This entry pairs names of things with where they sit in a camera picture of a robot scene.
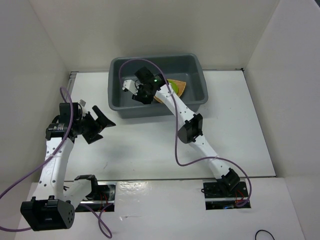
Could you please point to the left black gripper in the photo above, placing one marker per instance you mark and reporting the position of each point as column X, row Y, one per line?
column 102, row 121

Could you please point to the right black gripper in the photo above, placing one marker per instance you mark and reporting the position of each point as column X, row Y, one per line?
column 145, row 101

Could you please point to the green plastic plate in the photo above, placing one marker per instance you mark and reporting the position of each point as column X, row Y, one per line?
column 174, row 86

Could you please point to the woven bamboo fan-shaped basket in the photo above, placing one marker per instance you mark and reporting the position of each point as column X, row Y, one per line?
column 181, row 85

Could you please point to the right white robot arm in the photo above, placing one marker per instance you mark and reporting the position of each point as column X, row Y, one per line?
column 188, row 124

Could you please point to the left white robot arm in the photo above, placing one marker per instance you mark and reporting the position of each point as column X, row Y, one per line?
column 52, row 207

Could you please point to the grey plastic bin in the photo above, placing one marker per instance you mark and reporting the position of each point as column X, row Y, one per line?
column 182, row 67

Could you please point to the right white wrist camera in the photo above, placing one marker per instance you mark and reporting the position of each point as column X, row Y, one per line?
column 130, row 86

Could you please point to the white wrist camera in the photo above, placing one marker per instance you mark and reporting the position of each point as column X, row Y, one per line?
column 82, row 106
column 130, row 86

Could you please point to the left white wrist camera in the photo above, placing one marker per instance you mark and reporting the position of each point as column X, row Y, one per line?
column 82, row 106

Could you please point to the aluminium table edge rail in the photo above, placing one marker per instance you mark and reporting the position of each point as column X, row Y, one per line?
column 71, row 81

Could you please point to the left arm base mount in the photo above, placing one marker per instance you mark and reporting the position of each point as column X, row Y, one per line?
column 105, row 197

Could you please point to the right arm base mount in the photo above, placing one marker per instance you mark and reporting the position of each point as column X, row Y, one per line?
column 215, row 199

